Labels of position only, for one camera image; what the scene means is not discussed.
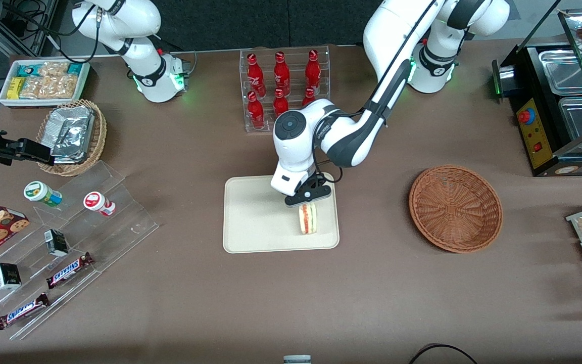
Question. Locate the Snickers chocolate bar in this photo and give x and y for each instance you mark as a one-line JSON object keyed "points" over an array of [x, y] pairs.
{"points": [[20, 311], [68, 270]]}

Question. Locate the light tan wicker basket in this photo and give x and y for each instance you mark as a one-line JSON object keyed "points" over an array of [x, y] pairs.
{"points": [[100, 139]]}

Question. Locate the white snack bin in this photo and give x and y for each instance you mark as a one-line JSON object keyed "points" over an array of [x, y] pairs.
{"points": [[3, 98]]}

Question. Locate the foil wrapped sandwich pack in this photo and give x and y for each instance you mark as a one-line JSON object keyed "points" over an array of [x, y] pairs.
{"points": [[74, 144], [63, 115]]}

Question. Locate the clear bag of crackers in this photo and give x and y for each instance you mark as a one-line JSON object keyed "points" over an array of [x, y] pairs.
{"points": [[33, 89], [62, 86], [52, 68]]}

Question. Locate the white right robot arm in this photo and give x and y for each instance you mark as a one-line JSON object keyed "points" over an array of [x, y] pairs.
{"points": [[154, 76]]}

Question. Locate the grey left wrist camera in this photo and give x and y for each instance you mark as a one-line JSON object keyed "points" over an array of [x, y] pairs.
{"points": [[288, 183]]}

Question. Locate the black food warmer cabinet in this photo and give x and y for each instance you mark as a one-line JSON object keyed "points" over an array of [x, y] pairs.
{"points": [[533, 136]]}

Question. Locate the red soda bottle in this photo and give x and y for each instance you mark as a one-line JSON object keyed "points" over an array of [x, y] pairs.
{"points": [[282, 76], [313, 73], [255, 76], [280, 103], [309, 97], [255, 114]]}

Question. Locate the green lid white cup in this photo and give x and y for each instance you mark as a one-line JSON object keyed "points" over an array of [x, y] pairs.
{"points": [[42, 193]]}

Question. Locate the brown wicker basket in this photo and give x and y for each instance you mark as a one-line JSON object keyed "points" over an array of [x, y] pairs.
{"points": [[455, 210]]}

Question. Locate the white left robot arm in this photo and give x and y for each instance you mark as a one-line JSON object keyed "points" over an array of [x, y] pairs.
{"points": [[296, 151]]}

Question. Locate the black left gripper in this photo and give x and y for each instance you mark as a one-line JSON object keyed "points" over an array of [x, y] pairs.
{"points": [[311, 182]]}

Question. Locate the teal snack packet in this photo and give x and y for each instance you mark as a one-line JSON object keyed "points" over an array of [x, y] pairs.
{"points": [[75, 67], [27, 70]]}

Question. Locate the small black carton box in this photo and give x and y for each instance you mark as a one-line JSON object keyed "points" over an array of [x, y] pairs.
{"points": [[56, 242], [7, 276]]}

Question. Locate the cream plastic tray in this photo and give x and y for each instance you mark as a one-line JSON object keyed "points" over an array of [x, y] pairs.
{"points": [[260, 217]]}

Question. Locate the red lid white cup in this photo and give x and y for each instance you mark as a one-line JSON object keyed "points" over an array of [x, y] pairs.
{"points": [[98, 202]]}

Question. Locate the clear acrylic stepped stand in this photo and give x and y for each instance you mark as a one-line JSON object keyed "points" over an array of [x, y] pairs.
{"points": [[129, 222], [31, 265]]}

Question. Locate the white bread sandwich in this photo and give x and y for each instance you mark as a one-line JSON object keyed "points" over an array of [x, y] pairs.
{"points": [[307, 220]]}

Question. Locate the yellow snack packet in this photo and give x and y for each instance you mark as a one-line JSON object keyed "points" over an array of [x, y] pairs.
{"points": [[14, 87]]}

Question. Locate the clear acrylic bottle rack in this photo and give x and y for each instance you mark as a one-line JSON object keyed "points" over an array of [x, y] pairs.
{"points": [[294, 60]]}

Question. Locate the grey cylindrical object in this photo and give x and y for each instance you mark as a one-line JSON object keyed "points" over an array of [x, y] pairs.
{"points": [[297, 359]]}

